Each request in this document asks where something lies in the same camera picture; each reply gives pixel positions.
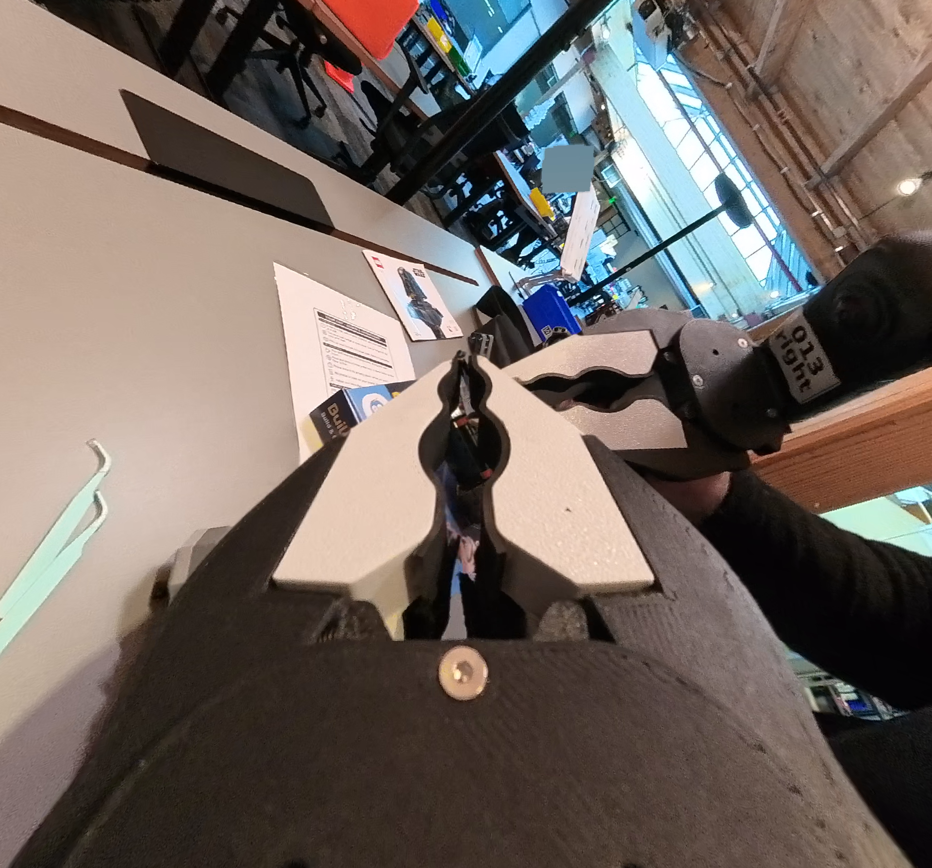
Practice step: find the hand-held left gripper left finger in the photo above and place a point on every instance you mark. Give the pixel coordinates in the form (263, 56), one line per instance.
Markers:
(350, 519)

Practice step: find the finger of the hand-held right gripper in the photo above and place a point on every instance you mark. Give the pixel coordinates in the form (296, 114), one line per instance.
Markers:
(656, 432)
(612, 356)

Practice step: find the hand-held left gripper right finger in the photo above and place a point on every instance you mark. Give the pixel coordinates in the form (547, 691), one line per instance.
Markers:
(575, 519)

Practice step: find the grey toy battery box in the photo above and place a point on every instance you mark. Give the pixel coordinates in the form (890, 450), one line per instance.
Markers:
(190, 563)

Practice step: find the person's right forearm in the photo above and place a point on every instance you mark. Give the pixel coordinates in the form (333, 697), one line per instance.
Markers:
(830, 577)

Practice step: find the person's right hand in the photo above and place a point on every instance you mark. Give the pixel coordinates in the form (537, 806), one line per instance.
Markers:
(692, 490)

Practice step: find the large blue storage bin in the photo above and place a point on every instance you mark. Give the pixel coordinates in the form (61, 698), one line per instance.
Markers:
(551, 312)

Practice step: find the blue robot kit box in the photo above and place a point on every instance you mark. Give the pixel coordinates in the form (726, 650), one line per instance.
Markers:
(350, 410)

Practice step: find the black bag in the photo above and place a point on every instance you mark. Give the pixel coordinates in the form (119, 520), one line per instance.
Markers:
(503, 322)

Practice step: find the white sign board on stand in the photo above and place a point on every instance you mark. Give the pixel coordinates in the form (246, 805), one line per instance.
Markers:
(580, 235)

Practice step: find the white instruction sheet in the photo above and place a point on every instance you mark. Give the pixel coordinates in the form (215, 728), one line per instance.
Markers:
(328, 359)

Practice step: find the black floor lamp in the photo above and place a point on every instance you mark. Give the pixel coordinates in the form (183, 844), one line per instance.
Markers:
(733, 202)
(539, 60)

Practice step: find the black-and-white instruction booklet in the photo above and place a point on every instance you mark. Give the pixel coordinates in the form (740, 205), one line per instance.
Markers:
(415, 301)

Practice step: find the teal tweezers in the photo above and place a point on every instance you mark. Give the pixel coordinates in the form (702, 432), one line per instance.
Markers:
(58, 555)

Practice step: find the person's dark clothing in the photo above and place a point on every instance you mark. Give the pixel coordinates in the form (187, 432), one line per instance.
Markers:
(889, 781)

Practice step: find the wooden post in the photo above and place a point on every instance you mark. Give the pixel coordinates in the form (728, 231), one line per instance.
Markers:
(859, 446)

